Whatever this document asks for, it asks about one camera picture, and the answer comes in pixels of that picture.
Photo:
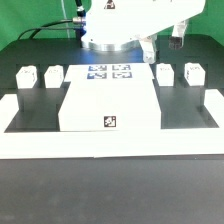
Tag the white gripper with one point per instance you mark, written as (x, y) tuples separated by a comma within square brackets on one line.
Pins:
[(148, 46)]

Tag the white square table top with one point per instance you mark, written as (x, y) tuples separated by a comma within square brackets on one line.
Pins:
[(110, 104)]

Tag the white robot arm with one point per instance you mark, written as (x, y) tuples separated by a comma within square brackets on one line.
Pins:
[(117, 25)]

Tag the white sheet with AprilTags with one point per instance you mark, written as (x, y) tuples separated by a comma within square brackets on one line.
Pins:
[(115, 71)]

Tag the white U-shaped obstacle fence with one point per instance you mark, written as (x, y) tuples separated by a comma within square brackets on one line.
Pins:
[(29, 128)]

